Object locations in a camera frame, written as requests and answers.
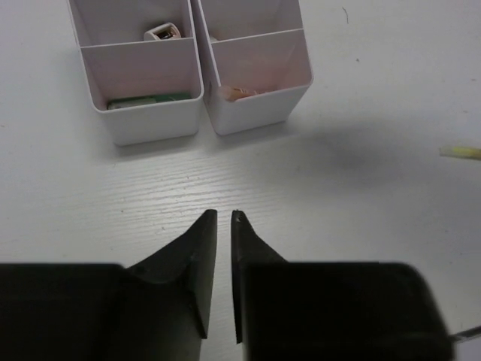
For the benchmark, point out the right white organizer bin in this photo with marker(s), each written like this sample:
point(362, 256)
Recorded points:
point(252, 45)

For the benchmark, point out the left white organizer bin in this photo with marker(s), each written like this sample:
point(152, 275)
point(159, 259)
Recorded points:
point(119, 63)

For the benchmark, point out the pink correction tape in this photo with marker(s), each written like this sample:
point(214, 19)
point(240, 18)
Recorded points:
point(232, 94)

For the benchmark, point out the white organizer bin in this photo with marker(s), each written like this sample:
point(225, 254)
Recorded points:
point(119, 63)
point(252, 45)

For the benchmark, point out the yellow stick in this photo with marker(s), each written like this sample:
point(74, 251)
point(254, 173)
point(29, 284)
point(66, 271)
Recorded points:
point(470, 153)

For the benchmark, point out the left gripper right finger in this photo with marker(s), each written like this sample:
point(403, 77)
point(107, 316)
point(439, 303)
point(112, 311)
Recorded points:
point(330, 310)

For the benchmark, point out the yellow small eraser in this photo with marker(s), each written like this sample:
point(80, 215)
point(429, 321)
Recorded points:
point(165, 31)

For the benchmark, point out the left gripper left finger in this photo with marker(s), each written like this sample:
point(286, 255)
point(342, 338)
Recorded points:
point(156, 309)

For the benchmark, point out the green correction tape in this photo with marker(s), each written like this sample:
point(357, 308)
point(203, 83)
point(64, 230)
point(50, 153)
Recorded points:
point(146, 100)

